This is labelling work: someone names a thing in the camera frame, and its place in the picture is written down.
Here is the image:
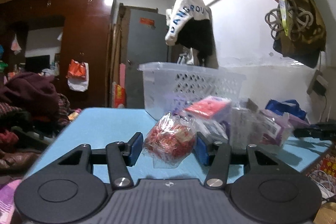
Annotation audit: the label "clear bag printed candies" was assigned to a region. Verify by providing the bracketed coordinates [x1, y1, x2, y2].
[229, 107, 263, 149]

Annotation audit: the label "red snack bag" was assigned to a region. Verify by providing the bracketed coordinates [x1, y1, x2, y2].
[143, 113, 197, 169]

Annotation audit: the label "red pink box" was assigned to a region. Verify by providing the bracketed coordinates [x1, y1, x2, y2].
[185, 96, 232, 121]

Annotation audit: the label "purple small box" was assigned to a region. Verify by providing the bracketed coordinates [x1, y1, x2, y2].
[259, 110, 294, 147]

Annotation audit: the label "blue fabric bag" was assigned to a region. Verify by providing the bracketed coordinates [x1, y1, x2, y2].
[265, 100, 306, 121]

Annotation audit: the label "clear plastic basket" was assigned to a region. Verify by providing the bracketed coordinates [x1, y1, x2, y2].
[138, 62, 247, 120]

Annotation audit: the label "orange white plastic bag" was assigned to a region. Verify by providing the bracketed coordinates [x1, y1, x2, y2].
[66, 59, 89, 92]

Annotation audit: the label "dark maroon clothes pile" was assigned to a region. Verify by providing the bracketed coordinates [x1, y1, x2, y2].
[1, 72, 70, 151]

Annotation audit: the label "hanging brown bag cluster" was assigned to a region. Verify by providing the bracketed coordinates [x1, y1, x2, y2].
[265, 0, 326, 68]

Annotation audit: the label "grey metal door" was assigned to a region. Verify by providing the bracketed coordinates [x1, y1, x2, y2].
[125, 9, 168, 109]

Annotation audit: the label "black monitor screen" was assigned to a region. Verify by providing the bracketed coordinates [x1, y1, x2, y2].
[25, 55, 50, 73]

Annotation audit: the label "white black hanging jacket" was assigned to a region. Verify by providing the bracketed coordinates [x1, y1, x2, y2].
[165, 0, 219, 69]

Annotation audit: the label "dark red wooden wardrobe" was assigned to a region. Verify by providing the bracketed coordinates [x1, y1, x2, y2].
[1, 0, 115, 109]

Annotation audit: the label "coiled grey cord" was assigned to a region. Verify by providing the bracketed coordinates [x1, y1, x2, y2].
[265, 0, 314, 41]

